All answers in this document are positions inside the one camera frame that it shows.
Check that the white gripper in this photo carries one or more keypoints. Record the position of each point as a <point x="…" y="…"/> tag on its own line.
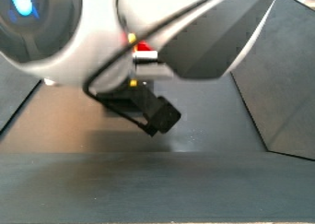
<point x="149" y="67"/>

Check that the yellow square-circle peg object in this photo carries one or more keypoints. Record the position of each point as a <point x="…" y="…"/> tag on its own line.
<point x="132" y="40"/>

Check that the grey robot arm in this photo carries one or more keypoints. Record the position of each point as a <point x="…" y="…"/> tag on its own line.
<point x="65" y="39"/>

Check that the red shape-sorter block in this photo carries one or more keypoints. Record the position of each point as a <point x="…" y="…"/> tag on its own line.
<point x="144" y="46"/>

